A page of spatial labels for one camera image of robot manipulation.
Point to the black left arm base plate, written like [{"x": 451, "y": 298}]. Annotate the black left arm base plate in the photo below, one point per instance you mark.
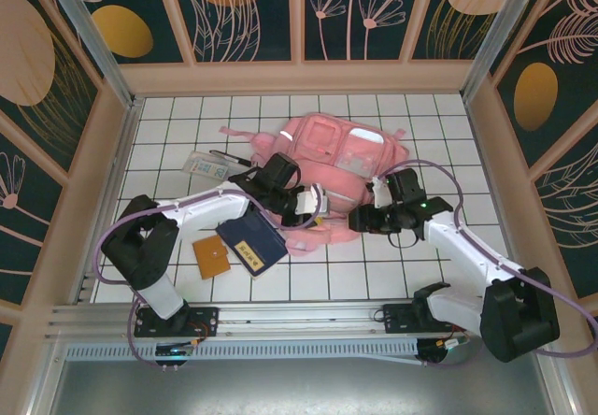
[{"x": 208, "y": 324}]

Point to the dark blue book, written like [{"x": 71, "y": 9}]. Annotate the dark blue book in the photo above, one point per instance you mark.
[{"x": 252, "y": 242}]

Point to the black marker pen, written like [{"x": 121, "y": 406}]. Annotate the black marker pen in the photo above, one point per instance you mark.
[{"x": 224, "y": 155}]

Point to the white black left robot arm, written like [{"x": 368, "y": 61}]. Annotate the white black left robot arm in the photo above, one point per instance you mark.
[{"x": 205, "y": 207}]

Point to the tan leather wallet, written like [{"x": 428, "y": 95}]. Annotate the tan leather wallet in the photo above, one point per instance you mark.
[{"x": 210, "y": 256}]

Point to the aluminium mounting rail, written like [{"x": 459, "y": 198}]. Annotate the aluminium mounting rail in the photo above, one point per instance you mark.
[{"x": 299, "y": 317}]

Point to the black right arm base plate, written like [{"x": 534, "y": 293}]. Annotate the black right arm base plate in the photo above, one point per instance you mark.
[{"x": 397, "y": 319}]

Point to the pink backpack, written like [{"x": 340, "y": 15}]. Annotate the pink backpack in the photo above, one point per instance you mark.
[{"x": 327, "y": 176}]

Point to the clear plastic pencil case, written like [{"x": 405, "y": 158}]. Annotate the clear plastic pencil case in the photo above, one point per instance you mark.
[{"x": 205, "y": 167}]

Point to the aluminium frame post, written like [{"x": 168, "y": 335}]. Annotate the aluminium frame post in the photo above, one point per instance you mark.
[
  {"x": 97, "y": 46},
  {"x": 502, "y": 36}
]

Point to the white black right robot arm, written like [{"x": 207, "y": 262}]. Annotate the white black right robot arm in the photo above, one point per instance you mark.
[{"x": 467, "y": 247}]

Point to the aluminium side rail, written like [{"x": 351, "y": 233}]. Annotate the aluminium side rail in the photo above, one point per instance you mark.
[{"x": 108, "y": 200}]

